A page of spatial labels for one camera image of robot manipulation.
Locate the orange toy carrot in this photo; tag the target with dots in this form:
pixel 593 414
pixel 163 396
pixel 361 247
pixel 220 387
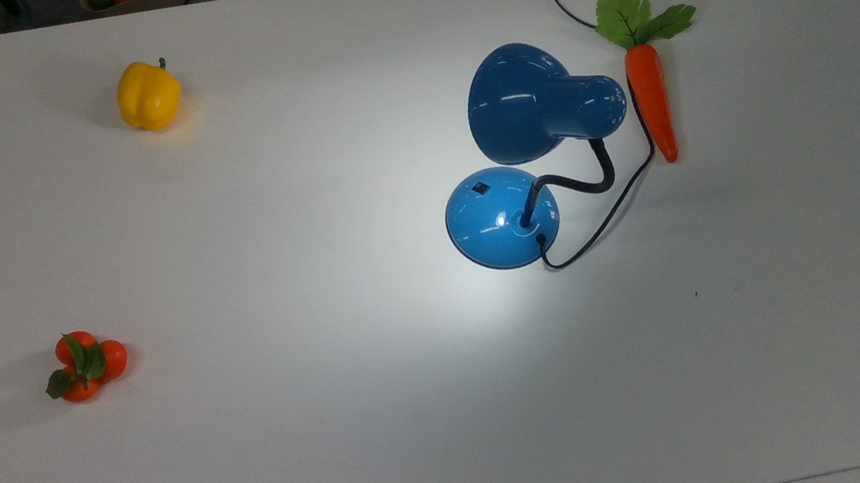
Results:
pixel 650 92

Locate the blue desk lamp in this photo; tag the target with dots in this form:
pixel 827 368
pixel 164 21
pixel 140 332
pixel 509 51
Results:
pixel 519 101

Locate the toy tangerine cluster with leaves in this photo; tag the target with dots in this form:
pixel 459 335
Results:
pixel 81 366

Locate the yellow toy bell pepper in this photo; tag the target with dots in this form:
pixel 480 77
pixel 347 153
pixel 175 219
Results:
pixel 147 96

